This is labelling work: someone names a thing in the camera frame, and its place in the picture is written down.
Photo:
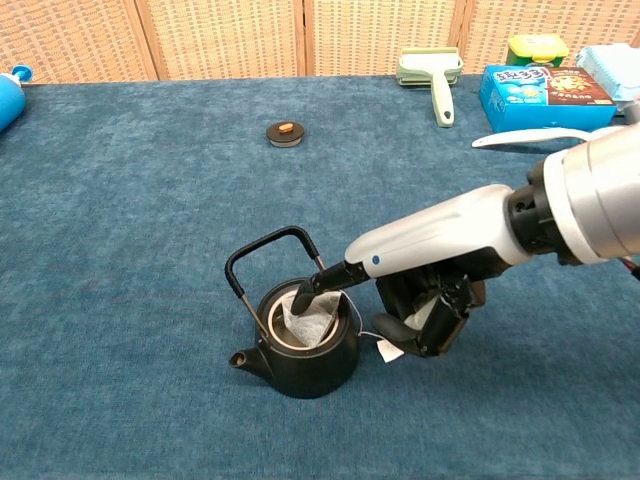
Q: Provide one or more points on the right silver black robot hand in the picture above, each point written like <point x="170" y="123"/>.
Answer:
<point x="440" y="230"/>

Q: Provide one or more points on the pyramid tea bag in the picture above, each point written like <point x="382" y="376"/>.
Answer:
<point x="312" y="327"/>

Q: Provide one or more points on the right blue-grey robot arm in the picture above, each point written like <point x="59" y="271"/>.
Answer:
<point x="595" y="195"/>

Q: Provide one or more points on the small black round lid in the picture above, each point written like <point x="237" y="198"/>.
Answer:
<point x="285" y="136"/>

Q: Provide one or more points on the pale green lint roller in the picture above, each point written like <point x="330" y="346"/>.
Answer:
<point x="442" y="95"/>

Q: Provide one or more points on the blue cookie box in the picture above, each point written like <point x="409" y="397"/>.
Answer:
<point x="520" y="105"/>

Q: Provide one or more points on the yellow lidded green container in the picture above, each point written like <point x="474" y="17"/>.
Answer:
<point x="537" y="50"/>

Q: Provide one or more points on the light blue wet wipes pack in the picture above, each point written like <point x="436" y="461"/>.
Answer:
<point x="612" y="65"/>

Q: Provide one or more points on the woven wooden folding screen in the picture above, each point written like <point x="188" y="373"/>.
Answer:
<point x="225" y="35"/>

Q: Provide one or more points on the blue plush tablecloth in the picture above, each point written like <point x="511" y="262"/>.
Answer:
<point x="100" y="250"/>

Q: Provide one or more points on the blue detergent pump bottle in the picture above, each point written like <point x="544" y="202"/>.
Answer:
<point x="7" y="100"/>

